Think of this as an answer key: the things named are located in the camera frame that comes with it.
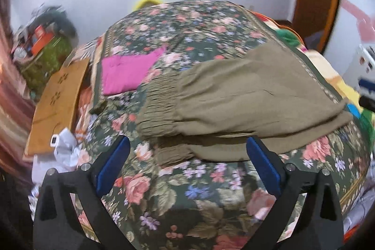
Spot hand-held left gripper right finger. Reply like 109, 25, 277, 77
240, 136, 344, 250

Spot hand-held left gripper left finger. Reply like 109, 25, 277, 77
33, 135, 138, 250

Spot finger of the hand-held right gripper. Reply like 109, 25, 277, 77
359, 78, 375, 90
361, 95, 375, 111

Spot olive green pants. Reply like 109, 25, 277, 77
136, 40, 354, 166

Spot white box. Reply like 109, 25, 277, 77
343, 45, 375, 92

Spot white crumpled cloth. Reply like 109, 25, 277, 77
54, 128, 81, 173

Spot orange patterned bedsheet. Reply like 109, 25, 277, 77
69, 36, 106, 168

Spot white wardrobe sliding door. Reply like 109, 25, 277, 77
340, 0, 375, 63

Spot dark floral blanket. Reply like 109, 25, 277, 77
75, 0, 371, 250

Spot wooden board with flower cutouts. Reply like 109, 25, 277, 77
24, 58, 90, 156

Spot pink folded cloth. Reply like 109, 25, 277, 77
101, 46, 169, 96

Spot striped pink curtain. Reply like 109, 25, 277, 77
0, 0, 36, 180

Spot green cloth covered cabinet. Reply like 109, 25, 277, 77
18, 33, 74, 95

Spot grey long pillow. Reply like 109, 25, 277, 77
54, 14, 79, 44

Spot orange box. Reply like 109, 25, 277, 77
29, 26, 56, 54

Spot pile of clothes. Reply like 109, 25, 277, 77
29, 4, 68, 26

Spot yellow foam pad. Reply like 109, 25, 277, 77
132, 0, 163, 11

